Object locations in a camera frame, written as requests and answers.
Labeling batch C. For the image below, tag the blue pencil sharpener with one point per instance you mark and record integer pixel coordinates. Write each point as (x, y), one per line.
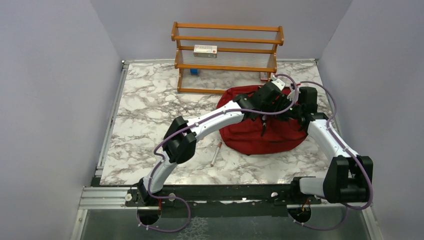
(194, 72)

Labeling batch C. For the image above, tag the white red box on shelf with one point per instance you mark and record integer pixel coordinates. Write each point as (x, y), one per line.
(205, 51)

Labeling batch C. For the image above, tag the wooden two-tier shelf rack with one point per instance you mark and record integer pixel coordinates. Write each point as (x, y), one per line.
(240, 48)

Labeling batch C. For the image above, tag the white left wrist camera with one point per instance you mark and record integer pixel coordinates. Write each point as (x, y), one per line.
(280, 84)

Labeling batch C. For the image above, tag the red backpack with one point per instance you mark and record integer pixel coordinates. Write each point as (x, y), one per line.
(257, 137)

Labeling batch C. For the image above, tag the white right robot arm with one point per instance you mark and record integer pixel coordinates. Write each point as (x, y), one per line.
(349, 175)

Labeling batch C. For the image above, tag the small red white eraser box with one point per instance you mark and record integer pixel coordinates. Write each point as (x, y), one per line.
(263, 76)

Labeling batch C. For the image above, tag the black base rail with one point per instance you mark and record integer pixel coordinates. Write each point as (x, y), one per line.
(221, 201)

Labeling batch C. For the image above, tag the brown marker pen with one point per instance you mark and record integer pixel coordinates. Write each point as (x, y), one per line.
(215, 156)

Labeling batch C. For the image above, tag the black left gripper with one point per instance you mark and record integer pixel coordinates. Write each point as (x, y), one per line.
(267, 105)

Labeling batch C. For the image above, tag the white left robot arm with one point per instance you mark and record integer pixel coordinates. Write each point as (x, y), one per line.
(237, 105)

